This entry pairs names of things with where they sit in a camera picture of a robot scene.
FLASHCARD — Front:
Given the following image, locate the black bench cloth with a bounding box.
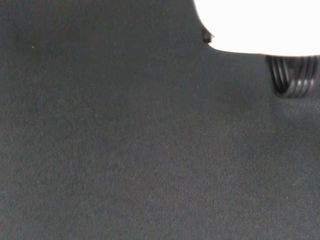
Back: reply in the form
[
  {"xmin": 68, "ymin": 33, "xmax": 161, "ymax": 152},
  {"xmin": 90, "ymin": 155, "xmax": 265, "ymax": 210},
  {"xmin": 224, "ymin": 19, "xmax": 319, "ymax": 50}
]
[{"xmin": 0, "ymin": 0, "xmax": 320, "ymax": 240}]

